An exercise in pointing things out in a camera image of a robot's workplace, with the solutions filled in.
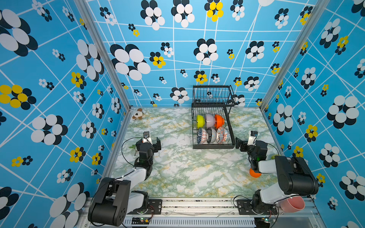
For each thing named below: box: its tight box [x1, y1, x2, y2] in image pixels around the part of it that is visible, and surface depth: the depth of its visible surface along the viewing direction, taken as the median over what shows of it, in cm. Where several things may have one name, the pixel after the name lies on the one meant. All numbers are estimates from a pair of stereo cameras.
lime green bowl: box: [196, 114, 205, 129], surface depth 101 cm
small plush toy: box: [132, 107, 144, 122], surface depth 114 cm
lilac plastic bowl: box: [205, 113, 215, 129], surface depth 101 cm
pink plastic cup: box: [280, 196, 306, 213], surface depth 68 cm
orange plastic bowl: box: [214, 114, 225, 130], surface depth 101 cm
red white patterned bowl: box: [216, 126, 229, 144], surface depth 98 cm
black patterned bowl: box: [206, 127, 217, 144], surface depth 94 cm
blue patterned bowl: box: [196, 127, 208, 144], surface depth 93 cm
